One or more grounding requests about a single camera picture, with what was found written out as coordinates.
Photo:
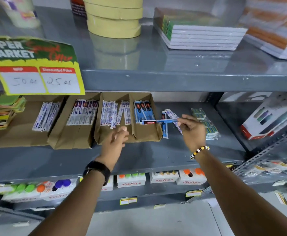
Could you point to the person's left hand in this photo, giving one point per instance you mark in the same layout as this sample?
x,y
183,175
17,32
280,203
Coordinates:
x,y
112,149

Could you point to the person's right hand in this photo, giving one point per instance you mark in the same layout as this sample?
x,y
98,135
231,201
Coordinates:
x,y
195,136

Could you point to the person's left fingers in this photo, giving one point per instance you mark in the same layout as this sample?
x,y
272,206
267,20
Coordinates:
x,y
120,135

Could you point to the person's right thumb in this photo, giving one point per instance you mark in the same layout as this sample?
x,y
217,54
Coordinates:
x,y
181,125

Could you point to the blue pen packet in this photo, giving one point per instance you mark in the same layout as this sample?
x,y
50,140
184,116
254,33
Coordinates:
x,y
158,121

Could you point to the person's right forearm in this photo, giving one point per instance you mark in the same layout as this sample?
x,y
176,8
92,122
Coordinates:
x,y
232,194

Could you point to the person's left forearm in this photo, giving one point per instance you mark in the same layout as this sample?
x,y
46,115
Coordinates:
x,y
72,208

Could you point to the loose white pen pack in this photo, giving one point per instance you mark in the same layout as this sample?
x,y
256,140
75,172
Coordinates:
x,y
171,114

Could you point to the loose blue pen pack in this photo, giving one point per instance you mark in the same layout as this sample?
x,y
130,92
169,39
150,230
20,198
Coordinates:
x,y
165,131

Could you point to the spread pile of white pens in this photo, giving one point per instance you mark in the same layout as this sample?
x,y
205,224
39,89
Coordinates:
x,y
114,113

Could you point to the divided brown cardboard tray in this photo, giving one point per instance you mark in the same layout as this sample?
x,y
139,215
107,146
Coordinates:
x,y
143,132

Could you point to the clear pack of erasers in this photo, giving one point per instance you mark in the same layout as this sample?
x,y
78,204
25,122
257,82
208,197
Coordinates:
x,y
207,127

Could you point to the group of blue pens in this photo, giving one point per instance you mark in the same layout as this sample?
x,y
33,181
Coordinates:
x,y
143,110

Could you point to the black wristwatch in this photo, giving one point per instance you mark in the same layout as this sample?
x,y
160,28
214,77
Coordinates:
x,y
98,169

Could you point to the bundle of red-topped pen packets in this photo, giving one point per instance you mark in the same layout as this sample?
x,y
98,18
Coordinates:
x,y
82,111

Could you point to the white box of coloured balls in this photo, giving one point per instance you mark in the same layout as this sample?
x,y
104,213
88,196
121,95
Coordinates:
x,y
131,181
109,185
191,179
163,178

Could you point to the narrow brown cardboard tray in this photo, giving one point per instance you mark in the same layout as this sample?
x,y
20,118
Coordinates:
x,y
69,137

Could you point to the grey metal shelf rack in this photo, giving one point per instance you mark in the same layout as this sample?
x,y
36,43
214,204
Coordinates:
x,y
158,78

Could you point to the yellow shelf price tag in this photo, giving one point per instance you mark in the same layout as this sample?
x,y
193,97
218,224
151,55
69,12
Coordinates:
x,y
194,193
128,200
159,206
281,198

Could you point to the bundle of white pen packets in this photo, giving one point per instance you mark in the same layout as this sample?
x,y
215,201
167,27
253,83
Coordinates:
x,y
46,116

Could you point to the white bottle box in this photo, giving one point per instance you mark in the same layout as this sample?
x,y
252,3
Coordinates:
x,y
269,117

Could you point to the stack of green notebooks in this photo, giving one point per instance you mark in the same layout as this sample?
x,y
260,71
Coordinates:
x,y
197,34

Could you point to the row of small clear packets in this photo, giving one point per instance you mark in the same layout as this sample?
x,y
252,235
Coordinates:
x,y
273,167

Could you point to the row of white ball boxes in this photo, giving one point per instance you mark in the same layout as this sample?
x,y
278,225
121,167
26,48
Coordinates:
x,y
35,190

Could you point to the flat brown cardboard tray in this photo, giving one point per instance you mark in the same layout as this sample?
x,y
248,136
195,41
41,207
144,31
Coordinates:
x,y
18,135

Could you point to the yellow masking tape roll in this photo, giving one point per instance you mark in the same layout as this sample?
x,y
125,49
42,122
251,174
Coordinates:
x,y
114,33
112,23
114,12
114,0

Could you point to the yellow green price sign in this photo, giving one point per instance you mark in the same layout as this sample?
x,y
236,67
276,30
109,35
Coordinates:
x,y
35,68

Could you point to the green sticky note pad stack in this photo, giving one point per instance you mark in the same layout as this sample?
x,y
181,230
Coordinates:
x,y
9,101

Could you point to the dark red labelled packet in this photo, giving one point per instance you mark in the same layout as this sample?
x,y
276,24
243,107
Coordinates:
x,y
78,7

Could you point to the stack of orange notebooks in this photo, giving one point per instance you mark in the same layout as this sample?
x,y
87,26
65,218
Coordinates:
x,y
273,26

